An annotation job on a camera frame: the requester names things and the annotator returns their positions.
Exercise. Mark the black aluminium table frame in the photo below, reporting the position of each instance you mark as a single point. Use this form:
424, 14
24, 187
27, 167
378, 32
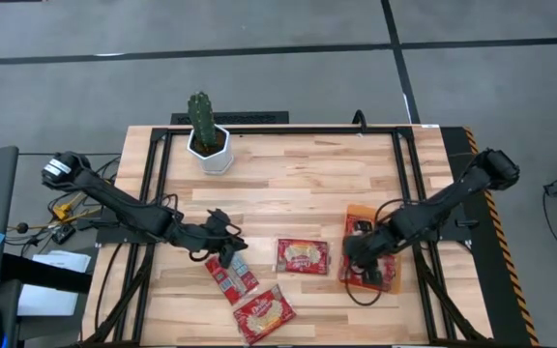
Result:
283, 130

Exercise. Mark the black ball knob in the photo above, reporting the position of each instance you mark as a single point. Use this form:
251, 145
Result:
22, 227

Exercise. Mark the white paper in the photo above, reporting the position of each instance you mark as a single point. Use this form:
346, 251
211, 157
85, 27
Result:
46, 302

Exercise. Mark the small black device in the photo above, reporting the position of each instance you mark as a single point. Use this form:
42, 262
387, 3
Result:
64, 234

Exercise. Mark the green cactus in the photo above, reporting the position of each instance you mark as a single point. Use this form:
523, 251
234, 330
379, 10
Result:
202, 118

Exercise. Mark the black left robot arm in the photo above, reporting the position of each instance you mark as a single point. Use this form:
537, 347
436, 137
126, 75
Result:
119, 203

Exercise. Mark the white hexagonal plant pot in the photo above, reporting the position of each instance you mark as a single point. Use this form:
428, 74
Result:
218, 162

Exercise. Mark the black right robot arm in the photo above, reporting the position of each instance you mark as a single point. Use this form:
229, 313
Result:
433, 212

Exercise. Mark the black bar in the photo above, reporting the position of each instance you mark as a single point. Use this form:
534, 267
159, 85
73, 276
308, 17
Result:
41, 273

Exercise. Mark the orange plastic tray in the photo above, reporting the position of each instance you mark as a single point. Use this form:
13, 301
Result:
358, 210

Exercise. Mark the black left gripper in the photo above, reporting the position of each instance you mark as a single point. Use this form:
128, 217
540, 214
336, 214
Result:
215, 237

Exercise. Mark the black mat with hazard stripes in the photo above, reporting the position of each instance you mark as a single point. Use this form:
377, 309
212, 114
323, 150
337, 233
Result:
496, 290

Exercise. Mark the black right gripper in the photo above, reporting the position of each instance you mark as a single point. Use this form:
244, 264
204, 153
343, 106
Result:
368, 249

